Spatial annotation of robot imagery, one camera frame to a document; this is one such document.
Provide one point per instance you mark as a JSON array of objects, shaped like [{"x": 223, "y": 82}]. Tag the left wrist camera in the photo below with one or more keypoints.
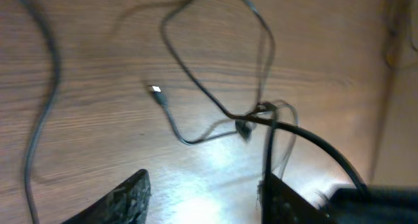
[{"x": 384, "y": 205}]

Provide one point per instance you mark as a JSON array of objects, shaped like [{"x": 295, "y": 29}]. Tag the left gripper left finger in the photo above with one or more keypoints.
[{"x": 125, "y": 204}]

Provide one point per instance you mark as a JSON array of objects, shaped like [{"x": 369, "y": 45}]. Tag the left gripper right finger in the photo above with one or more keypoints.
[{"x": 281, "y": 204}]

